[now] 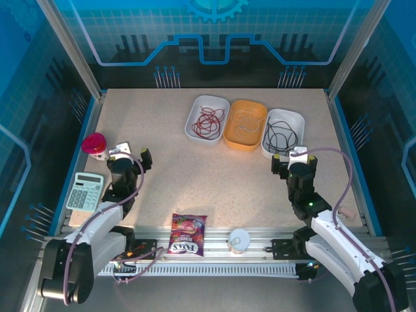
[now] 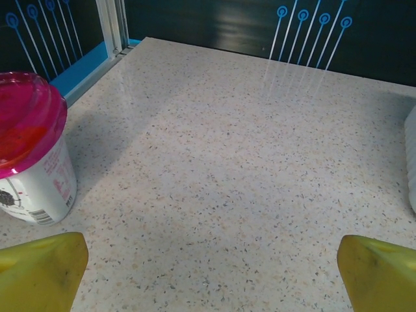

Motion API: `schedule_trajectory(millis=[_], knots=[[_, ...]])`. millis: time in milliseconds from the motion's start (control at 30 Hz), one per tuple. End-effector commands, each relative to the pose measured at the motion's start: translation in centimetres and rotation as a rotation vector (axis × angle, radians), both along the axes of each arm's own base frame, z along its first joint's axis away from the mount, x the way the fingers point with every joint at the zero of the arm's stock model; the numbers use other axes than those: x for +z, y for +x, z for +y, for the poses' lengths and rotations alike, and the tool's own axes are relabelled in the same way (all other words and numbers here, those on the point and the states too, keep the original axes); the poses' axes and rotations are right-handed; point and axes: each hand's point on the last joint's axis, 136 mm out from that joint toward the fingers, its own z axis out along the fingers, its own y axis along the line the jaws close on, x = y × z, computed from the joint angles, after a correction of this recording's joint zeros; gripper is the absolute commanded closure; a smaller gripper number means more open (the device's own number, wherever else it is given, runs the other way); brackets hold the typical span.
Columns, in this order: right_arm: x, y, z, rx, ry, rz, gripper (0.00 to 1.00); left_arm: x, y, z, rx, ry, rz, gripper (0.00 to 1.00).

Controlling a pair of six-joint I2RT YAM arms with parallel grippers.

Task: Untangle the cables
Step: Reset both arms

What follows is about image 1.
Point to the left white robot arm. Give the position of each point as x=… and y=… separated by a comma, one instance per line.
x=97, y=221

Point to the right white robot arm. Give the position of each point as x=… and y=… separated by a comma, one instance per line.
x=344, y=247

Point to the pink lidded cup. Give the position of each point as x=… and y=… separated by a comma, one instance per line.
x=94, y=144

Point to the orange plastic tray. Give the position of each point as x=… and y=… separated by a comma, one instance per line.
x=247, y=143

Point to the pale green calculator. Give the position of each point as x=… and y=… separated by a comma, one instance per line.
x=83, y=191

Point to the white plastic tray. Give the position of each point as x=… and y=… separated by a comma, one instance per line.
x=286, y=113
x=195, y=104

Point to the pink eraser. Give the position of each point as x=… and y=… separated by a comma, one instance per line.
x=346, y=213

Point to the tin can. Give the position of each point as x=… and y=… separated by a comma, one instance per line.
x=239, y=242

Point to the purple candy bag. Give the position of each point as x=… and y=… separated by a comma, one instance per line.
x=187, y=234

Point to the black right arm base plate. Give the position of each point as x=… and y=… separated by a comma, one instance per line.
x=282, y=248

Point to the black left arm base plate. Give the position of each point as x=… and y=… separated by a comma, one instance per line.
x=148, y=245

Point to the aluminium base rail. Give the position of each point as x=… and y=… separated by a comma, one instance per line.
x=217, y=240

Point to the aluminium frame post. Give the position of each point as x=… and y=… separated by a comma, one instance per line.
x=357, y=48
x=70, y=48

